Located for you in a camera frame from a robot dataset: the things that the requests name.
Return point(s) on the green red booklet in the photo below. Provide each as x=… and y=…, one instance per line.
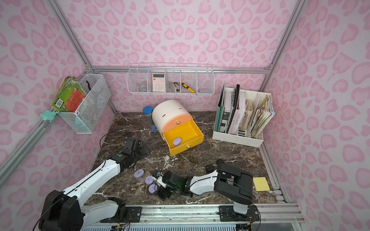
x=69, y=96

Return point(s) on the stack of magazines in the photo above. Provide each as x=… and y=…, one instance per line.
x=256, y=118

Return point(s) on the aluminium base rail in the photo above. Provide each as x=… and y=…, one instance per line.
x=264, y=217

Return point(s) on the black binder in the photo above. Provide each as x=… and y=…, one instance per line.
x=234, y=104

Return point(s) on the white round drawer cabinet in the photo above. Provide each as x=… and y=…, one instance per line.
x=170, y=107

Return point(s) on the round metal tin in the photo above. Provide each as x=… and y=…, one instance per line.
x=142, y=88

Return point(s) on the black earphone case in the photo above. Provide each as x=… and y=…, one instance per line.
x=220, y=161
x=209, y=168

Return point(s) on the white mesh wall basket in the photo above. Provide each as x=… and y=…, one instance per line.
x=84, y=120

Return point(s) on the white wire wall shelf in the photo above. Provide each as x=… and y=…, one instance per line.
x=201, y=78

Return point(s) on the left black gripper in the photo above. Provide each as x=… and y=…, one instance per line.
x=138, y=151

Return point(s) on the purple earphone case bottom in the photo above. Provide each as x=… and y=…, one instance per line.
x=153, y=188

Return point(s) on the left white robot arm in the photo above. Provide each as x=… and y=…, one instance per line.
x=66, y=210

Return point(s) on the orange top drawer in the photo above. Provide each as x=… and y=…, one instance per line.
x=171, y=122

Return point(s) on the yellow drawer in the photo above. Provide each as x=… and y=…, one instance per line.
x=190, y=134

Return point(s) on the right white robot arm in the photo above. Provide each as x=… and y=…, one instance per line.
x=231, y=182

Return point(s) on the teal green folder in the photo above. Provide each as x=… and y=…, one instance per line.
x=220, y=112

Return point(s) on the yellow sticky note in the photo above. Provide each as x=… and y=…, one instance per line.
x=261, y=184

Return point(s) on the mint green wall hook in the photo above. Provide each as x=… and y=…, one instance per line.
x=49, y=115

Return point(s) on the yellow black utility knife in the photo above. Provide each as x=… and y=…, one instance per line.
x=187, y=87

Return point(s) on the grey stapler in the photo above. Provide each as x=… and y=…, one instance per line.
x=174, y=87

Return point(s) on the white pink book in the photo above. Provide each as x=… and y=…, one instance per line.
x=238, y=115

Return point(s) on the purple earphone case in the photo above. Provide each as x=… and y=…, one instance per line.
x=149, y=180
x=139, y=173
x=153, y=188
x=177, y=141

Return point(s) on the white file organizer box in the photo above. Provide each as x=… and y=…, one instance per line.
x=236, y=138

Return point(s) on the pink white calculator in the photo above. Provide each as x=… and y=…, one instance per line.
x=158, y=82

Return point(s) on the blue lid pencil jar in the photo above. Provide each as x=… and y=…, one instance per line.
x=148, y=110

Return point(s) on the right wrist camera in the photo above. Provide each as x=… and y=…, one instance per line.
x=157, y=177

